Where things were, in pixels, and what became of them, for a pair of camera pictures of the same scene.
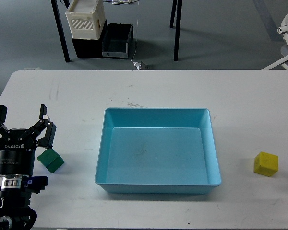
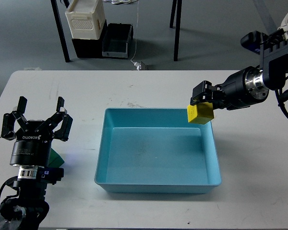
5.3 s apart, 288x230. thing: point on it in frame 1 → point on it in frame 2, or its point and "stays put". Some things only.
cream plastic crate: (86, 19) stays put
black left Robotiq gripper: (15, 157) → (32, 148)
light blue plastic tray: (158, 150) stays put
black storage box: (88, 48) stays put
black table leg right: (178, 13) stays put
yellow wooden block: (266, 164) → (200, 113)
